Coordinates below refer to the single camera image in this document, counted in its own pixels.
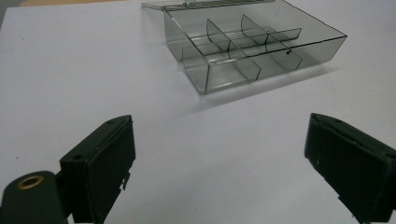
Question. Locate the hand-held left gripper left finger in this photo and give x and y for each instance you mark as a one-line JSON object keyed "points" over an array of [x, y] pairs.
{"points": [[99, 165]]}

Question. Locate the clear grey plastic organizer box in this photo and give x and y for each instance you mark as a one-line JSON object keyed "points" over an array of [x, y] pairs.
{"points": [[246, 43]]}

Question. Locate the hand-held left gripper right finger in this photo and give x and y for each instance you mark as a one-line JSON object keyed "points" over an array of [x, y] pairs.
{"points": [[351, 161]]}

